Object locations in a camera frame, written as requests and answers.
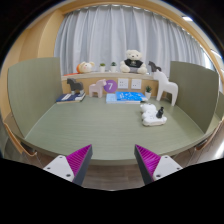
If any wooden shelf back panel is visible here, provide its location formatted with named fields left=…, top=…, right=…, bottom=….
left=60, top=71, right=162, bottom=98

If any dark grey wooden horse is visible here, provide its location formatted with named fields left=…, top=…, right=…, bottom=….
left=67, top=78, right=84, bottom=94

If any right potted plant on shelf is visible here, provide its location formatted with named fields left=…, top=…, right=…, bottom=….
left=110, top=62, right=117, bottom=73

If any cream and orange plush toy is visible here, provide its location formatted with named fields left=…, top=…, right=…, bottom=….
left=76, top=62, right=95, bottom=74

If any purple round number sign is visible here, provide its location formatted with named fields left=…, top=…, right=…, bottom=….
left=104, top=80, right=118, bottom=93

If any grey curtain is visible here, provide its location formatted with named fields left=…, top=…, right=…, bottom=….
left=54, top=5, right=214, bottom=74

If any right green partition panel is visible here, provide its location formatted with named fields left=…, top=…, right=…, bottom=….
left=169, top=61, right=219, bottom=133

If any large white wooden horse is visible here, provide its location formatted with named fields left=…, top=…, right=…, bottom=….
left=154, top=70, right=178, bottom=106

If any pink wooden horse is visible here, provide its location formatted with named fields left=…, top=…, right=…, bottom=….
left=89, top=79, right=106, bottom=98

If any white coiled cable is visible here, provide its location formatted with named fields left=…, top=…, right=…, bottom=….
left=139, top=102, right=158, bottom=120

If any white wall socket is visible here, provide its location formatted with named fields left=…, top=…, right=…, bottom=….
left=118, top=78, right=129, bottom=89
left=131, top=79, right=142, bottom=90

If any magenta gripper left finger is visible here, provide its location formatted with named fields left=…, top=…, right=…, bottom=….
left=44, top=145, right=93, bottom=186

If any left potted plant on shelf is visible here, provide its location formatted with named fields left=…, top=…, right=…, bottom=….
left=99, top=63, right=106, bottom=73

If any green partition panel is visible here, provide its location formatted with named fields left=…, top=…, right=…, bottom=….
left=7, top=57, right=62, bottom=137
left=169, top=61, right=219, bottom=133

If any left white wall socket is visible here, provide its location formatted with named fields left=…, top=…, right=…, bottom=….
left=118, top=78, right=129, bottom=89

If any black charger plug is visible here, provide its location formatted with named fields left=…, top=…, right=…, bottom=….
left=156, top=107, right=164, bottom=119

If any small potted plant on desk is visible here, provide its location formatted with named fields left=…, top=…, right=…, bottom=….
left=145, top=86, right=152, bottom=99

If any white teddy bear black shirt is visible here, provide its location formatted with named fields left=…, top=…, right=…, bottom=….
left=120, top=50, right=147, bottom=74

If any left green partition panel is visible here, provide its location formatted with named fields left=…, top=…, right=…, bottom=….
left=7, top=57, right=62, bottom=137

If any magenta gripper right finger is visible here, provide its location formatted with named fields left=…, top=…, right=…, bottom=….
left=134, top=145, right=182, bottom=185

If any small black horse figure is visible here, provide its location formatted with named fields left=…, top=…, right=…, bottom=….
left=148, top=61, right=162, bottom=72

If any potted plant on shelf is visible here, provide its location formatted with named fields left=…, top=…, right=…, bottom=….
left=99, top=63, right=106, bottom=73
left=110, top=62, right=117, bottom=73

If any right white wall socket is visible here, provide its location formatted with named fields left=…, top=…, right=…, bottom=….
left=131, top=79, right=142, bottom=90

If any white power strip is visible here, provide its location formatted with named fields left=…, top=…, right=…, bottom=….
left=142, top=116, right=167, bottom=126

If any blue book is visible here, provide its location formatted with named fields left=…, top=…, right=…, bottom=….
left=106, top=91, right=147, bottom=104

